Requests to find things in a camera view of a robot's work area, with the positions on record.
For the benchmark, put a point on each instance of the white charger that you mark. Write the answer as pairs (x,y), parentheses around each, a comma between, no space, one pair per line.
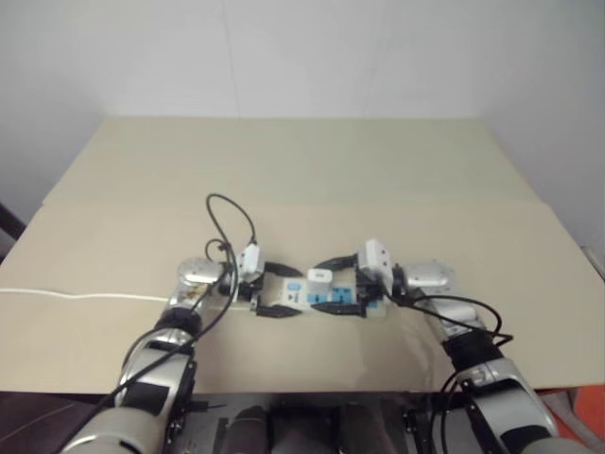
(319,275)

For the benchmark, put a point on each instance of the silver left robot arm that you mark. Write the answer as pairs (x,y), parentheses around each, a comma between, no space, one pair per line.
(151,373)

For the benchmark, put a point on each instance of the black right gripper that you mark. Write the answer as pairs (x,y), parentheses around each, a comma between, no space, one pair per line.
(366,291)

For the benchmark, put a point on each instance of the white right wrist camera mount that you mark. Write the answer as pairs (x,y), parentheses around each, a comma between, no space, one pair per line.
(375,257)

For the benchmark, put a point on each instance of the dark brown furniture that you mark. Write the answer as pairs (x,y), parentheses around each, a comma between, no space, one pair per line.
(8,232)

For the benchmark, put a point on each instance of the silver robot body frame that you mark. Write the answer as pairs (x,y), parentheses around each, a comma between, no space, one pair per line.
(212,425)

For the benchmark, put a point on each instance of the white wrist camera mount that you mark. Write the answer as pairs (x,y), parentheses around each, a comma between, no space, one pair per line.
(250,259)
(375,257)

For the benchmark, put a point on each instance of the white blue power strip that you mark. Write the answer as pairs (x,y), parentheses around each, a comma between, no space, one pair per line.
(293,291)

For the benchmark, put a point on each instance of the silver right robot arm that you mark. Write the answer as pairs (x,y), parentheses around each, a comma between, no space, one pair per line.
(501,388)

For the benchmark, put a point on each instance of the dark rounded shape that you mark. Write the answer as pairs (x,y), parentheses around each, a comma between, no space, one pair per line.
(250,430)

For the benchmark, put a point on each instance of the orange object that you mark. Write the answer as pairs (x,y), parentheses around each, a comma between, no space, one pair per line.
(591,406)

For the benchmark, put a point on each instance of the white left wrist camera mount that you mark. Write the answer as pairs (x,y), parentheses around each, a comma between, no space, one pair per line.
(250,259)

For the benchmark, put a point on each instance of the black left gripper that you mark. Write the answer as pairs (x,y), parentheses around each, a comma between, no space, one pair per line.
(248,291)

